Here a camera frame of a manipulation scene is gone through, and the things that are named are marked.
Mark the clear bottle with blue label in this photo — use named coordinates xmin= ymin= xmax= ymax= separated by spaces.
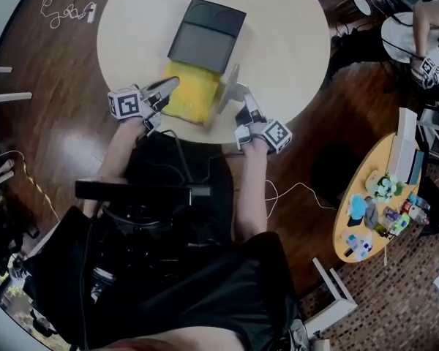
xmin=342 ymin=230 xmax=374 ymax=257

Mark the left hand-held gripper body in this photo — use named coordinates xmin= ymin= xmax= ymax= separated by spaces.
xmin=108 ymin=84 xmax=162 ymax=137

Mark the coiled white cable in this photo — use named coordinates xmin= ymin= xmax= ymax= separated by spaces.
xmin=40 ymin=0 xmax=91 ymax=29

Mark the person's left forearm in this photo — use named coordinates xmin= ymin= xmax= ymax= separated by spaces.
xmin=83 ymin=119 xmax=147 ymax=219

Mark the white chair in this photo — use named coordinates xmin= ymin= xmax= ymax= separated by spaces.
xmin=0 ymin=66 xmax=33 ymax=105

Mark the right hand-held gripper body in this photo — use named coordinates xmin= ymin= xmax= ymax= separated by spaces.
xmin=233 ymin=108 xmax=293 ymax=156

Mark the blue cloth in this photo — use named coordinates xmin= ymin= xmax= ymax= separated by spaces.
xmin=347 ymin=194 xmax=369 ymax=221

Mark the white stool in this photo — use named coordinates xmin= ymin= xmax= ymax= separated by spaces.
xmin=303 ymin=257 xmax=359 ymax=338

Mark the person's right forearm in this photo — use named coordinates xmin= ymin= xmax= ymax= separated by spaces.
xmin=233 ymin=143 xmax=270 ymax=250

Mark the black stool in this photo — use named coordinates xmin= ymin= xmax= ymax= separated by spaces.
xmin=310 ymin=143 xmax=367 ymax=208

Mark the black chest-mounted rig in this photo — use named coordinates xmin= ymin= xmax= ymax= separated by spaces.
xmin=75 ymin=157 xmax=220 ymax=281

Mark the green white potted plant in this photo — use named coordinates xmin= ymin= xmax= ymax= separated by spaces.
xmin=365 ymin=172 xmax=407 ymax=199

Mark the white rack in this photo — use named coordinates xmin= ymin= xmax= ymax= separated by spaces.
xmin=416 ymin=102 xmax=439 ymax=167

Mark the dark grey drawer box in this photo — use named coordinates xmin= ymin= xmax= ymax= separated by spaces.
xmin=160 ymin=0 xmax=248 ymax=127

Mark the grey cloth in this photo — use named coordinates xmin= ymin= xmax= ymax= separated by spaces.
xmin=364 ymin=196 xmax=380 ymax=230

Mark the green packet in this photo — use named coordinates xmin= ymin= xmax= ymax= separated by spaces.
xmin=394 ymin=212 xmax=410 ymax=235

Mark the teal book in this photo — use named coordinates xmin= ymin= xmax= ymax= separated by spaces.
xmin=405 ymin=150 xmax=424 ymax=186

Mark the yellow oval side table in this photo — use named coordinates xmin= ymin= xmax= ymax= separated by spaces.
xmin=332 ymin=132 xmax=421 ymax=263

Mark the yellow black striped cable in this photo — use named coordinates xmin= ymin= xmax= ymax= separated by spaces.
xmin=21 ymin=155 xmax=61 ymax=222

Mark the long white cable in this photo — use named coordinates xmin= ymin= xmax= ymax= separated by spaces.
xmin=265 ymin=179 xmax=336 ymax=219

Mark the light wooden stool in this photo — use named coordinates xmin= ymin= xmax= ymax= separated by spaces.
xmin=0 ymin=159 xmax=15 ymax=193

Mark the white box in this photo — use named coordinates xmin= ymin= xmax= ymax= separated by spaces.
xmin=389 ymin=107 xmax=420 ymax=184

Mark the thin white cable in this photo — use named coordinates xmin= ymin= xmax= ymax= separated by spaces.
xmin=0 ymin=150 xmax=26 ymax=167

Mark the person's black clothed body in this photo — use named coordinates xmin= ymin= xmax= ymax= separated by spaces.
xmin=21 ymin=129 xmax=299 ymax=351

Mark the silver metal clip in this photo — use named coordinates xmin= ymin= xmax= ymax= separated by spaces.
xmin=216 ymin=62 xmax=249 ymax=115

